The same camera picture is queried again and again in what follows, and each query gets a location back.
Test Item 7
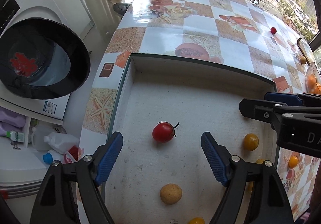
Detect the red cherry tomato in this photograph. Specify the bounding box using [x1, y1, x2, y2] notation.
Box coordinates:
[270, 27, 277, 34]
[152, 121, 180, 143]

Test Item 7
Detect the glass fruit bowl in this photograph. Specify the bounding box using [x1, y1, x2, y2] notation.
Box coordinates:
[305, 63, 321, 95]

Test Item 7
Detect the checkered patterned tablecloth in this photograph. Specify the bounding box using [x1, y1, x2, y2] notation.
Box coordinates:
[79, 0, 320, 218]

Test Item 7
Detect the purple detergent bottle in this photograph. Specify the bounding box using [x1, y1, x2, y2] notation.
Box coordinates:
[0, 107, 26, 136]

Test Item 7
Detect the brown longan fruit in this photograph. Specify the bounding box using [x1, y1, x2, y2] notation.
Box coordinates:
[300, 57, 307, 65]
[159, 183, 182, 205]

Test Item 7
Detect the white plastic jug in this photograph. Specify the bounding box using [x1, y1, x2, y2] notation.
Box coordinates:
[44, 132, 79, 154]

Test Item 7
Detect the white shallow tray box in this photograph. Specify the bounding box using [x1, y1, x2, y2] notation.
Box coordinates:
[105, 54, 278, 223]

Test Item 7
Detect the white washing machine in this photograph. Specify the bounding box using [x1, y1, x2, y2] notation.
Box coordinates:
[1, 0, 90, 124]

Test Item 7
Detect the yellow cherry tomato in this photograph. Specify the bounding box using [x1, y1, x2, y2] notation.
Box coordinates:
[188, 217, 205, 224]
[243, 133, 260, 151]
[288, 156, 299, 169]
[255, 159, 264, 164]

